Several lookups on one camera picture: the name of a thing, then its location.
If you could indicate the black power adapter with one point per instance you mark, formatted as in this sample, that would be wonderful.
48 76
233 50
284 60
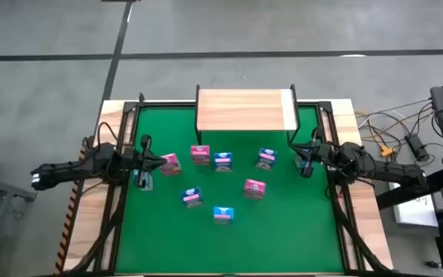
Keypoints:
417 147

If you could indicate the wooden shelf black frame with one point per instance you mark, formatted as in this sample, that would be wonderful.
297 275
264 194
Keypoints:
240 109

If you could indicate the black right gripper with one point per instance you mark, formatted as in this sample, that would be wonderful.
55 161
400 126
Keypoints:
319 153

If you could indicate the black metal rig frame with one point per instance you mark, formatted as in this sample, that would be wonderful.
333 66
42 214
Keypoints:
117 231

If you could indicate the small black floor object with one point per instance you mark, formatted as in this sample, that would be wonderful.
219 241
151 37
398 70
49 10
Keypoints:
432 264

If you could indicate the green table mat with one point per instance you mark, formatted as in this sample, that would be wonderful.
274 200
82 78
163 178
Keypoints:
283 231

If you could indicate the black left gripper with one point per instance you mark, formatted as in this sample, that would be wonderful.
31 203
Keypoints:
138 159

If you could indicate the black metal beam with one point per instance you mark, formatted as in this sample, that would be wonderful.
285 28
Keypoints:
406 194

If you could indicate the dark blue Frosted Flakes box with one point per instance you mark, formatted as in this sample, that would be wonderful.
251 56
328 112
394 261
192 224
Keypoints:
222 161
191 197
266 158

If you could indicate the white paper sheet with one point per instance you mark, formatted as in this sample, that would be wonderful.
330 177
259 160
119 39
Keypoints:
414 211

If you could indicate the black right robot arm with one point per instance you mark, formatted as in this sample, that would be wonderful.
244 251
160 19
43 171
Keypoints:
390 173

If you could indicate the pink Raisin Bran box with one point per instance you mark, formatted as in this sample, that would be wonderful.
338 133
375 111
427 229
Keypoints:
254 188
200 154
172 167

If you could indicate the yellow black hazard tape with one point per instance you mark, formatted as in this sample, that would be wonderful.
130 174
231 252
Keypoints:
67 227

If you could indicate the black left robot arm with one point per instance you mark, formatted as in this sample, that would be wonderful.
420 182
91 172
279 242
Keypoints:
71 171

